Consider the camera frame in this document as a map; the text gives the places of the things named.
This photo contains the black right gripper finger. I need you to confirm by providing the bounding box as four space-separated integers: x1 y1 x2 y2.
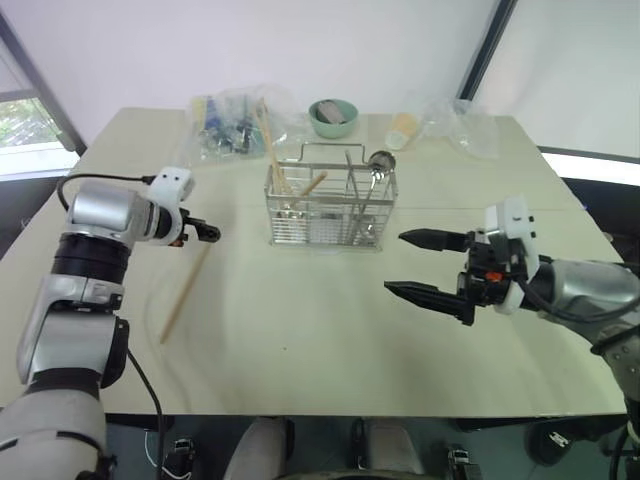
397 228 472 252
383 280 477 327

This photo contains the clear bag of cutlery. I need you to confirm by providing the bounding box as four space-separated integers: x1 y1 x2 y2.
185 83 303 167

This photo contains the empty clear plastic bag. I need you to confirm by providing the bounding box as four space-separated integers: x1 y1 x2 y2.
413 95 503 162

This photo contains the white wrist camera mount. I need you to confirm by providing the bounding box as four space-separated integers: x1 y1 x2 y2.
483 195 541 315
146 167 196 248

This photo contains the window pane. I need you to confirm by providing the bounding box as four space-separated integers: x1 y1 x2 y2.
0 90 81 177

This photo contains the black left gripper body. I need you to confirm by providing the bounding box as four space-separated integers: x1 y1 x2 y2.
168 209 205 248

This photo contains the grey rounded shape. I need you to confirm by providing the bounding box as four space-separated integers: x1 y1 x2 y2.
358 417 427 480
222 416 297 480

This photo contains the wooden chopstick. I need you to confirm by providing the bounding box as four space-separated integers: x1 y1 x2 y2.
259 97 292 195
253 105 285 195
158 242 213 345
298 171 329 198

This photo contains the metal spoon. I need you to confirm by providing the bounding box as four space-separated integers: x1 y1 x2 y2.
355 149 398 240

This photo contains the dark slanted frame bar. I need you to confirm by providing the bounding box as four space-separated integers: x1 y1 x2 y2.
455 0 520 102

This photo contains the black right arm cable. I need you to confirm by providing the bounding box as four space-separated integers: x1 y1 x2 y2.
514 279 640 324

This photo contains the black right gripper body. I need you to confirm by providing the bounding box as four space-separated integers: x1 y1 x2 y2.
456 230 516 309

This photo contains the thin metal utensil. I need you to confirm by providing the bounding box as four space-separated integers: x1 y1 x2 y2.
345 149 362 239

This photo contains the metal wire basket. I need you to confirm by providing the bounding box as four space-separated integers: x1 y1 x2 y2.
263 141 400 249

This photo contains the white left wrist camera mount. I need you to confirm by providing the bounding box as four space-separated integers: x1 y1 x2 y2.
146 167 196 248

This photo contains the dark window frame post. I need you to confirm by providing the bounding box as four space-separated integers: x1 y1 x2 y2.
0 8 89 155

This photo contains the grey object in bowl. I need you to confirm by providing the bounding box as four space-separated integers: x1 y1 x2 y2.
316 101 350 125

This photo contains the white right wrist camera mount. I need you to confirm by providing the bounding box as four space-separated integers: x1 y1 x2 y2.
483 195 541 315

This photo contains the thin white cable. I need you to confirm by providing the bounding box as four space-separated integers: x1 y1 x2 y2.
143 430 174 479

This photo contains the green bowl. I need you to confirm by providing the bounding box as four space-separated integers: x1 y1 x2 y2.
307 97 361 140

